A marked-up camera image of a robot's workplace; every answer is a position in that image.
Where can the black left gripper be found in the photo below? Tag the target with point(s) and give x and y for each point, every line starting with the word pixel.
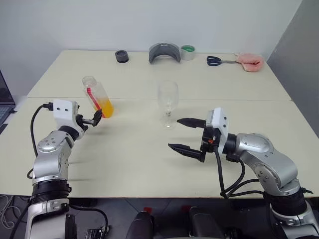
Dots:
pixel 83 122

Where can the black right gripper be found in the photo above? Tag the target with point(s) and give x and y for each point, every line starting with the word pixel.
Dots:
pixel 208 143

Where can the clear bottle with orange drink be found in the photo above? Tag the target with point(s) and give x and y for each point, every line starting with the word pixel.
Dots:
pixel 102 99

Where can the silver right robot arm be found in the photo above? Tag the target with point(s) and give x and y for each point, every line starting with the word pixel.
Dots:
pixel 269 159

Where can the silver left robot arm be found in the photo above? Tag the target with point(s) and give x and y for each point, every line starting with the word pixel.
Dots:
pixel 49 154

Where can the clear wine glass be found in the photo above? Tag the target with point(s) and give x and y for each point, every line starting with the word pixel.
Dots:
pixel 168 92

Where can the black round cap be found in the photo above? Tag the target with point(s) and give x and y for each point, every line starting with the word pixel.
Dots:
pixel 121 57

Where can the silver tape roll green core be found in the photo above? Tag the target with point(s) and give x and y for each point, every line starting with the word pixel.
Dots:
pixel 187 54

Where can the grey curved headset visor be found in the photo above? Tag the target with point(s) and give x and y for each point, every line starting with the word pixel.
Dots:
pixel 155 53

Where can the dark laptop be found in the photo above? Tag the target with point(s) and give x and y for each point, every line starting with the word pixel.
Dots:
pixel 5 104

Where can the pink fluffy cloth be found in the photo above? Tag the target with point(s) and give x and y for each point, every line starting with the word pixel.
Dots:
pixel 250 62

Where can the black labelled box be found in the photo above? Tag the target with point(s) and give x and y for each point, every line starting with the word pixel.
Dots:
pixel 96 234

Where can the grey partition panel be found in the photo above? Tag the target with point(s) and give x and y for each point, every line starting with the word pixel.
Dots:
pixel 296 62

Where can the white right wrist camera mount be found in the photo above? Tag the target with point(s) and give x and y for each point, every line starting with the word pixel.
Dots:
pixel 220 122

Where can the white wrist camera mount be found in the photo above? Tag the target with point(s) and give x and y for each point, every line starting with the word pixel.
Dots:
pixel 63 109
pixel 220 122

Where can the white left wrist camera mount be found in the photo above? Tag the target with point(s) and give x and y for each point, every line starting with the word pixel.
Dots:
pixel 63 109

